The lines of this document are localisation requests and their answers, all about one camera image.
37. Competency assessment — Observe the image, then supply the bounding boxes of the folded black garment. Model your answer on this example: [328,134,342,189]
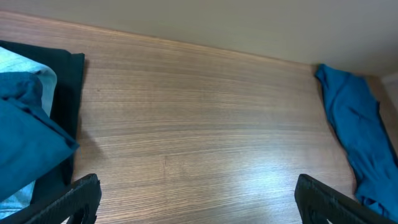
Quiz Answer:
[1,40,85,203]

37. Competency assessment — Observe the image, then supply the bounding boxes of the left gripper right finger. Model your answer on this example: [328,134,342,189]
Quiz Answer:
[294,174,395,224]

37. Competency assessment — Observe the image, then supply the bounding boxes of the blue garment in pile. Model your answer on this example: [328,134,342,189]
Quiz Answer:
[315,64,397,221]

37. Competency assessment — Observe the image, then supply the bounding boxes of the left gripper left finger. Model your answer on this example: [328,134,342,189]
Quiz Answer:
[1,174,102,224]

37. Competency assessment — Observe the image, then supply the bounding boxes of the navy blue shorts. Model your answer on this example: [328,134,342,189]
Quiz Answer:
[1,72,79,200]

